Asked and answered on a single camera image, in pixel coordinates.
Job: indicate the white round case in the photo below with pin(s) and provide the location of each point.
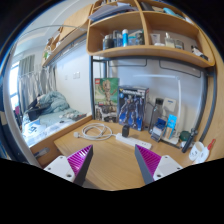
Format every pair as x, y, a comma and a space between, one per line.
196, 150

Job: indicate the bed with teal blanket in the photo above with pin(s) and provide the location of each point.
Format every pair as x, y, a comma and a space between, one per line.
46, 115

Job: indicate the dark glass bottle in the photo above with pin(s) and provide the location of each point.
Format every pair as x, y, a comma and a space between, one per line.
156, 113

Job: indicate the black charger plug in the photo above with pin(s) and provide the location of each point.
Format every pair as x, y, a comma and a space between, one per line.
125, 131

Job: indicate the dark bottle on shelf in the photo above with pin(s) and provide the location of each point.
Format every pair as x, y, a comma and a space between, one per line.
108, 42

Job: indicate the blue white spray can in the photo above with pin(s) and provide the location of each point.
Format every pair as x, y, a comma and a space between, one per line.
125, 37

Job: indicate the white bottle red cap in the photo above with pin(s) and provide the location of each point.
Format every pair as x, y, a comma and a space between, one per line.
205, 152

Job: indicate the blue small box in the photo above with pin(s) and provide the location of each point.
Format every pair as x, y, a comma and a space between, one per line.
170, 126

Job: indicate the grey window curtain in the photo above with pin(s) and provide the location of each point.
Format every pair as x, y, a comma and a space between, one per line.
25, 73

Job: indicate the wooden wall shelf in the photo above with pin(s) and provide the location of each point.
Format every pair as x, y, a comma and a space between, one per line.
149, 22

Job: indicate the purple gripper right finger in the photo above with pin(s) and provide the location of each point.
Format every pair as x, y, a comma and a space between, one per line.
147, 161

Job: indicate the clear perfume bottle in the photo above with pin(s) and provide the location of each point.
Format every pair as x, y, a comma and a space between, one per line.
169, 42

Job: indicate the white tube on shelf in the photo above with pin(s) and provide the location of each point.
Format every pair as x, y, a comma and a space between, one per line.
156, 40

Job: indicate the black cylindrical tool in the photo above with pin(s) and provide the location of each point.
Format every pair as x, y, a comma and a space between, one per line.
193, 133

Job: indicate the white power strip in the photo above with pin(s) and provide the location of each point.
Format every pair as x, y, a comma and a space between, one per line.
132, 141

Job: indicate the green Groot box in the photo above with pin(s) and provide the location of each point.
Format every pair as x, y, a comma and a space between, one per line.
105, 99

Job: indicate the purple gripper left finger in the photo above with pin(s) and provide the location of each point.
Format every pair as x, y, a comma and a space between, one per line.
79, 162

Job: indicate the blue robot model box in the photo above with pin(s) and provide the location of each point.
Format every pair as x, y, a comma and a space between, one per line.
132, 103

